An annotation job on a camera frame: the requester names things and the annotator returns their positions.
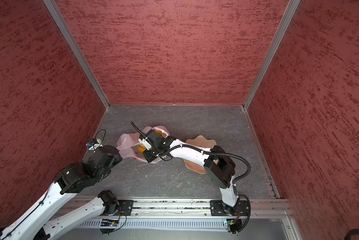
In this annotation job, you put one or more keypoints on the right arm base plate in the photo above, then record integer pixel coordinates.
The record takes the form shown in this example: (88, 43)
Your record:
(218, 208)

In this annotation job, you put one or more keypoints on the yellow fake banana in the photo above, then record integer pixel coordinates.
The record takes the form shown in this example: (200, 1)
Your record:
(141, 148)

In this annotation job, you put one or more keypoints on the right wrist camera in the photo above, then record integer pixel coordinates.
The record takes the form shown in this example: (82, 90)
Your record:
(144, 142)

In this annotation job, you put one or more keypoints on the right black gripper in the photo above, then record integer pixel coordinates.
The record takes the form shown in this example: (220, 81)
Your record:
(150, 158)

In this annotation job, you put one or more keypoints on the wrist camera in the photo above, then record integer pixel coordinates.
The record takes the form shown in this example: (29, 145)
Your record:
(93, 144)
(144, 142)

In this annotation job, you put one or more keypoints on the pink scalloped bowl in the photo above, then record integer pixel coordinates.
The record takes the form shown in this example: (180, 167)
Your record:
(200, 142)

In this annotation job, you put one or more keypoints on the yellow fake lemon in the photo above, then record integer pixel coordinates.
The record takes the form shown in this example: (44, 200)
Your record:
(159, 132)

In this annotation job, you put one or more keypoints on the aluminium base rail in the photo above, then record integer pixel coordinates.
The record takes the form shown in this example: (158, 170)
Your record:
(201, 208)

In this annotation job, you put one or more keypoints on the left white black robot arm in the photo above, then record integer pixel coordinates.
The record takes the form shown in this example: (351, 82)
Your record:
(37, 224)

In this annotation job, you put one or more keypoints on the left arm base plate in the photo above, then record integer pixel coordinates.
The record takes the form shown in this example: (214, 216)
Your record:
(122, 207)

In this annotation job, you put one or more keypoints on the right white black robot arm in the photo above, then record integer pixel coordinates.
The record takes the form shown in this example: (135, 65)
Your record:
(223, 169)

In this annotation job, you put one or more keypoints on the right aluminium corner post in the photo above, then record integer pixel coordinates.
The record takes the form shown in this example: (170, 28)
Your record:
(278, 36)

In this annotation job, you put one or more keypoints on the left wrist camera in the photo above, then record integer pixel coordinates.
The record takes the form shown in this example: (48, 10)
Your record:
(93, 144)

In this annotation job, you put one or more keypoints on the left aluminium corner post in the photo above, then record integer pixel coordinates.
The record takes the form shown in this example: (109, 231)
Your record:
(68, 36)

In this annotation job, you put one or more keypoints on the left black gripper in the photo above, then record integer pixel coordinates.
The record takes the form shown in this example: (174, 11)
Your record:
(118, 159)

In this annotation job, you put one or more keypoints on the pink plastic bag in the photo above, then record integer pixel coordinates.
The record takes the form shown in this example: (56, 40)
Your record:
(127, 143)

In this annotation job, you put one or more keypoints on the aluminium corner post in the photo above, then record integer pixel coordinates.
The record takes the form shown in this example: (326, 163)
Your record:
(278, 36)
(68, 36)

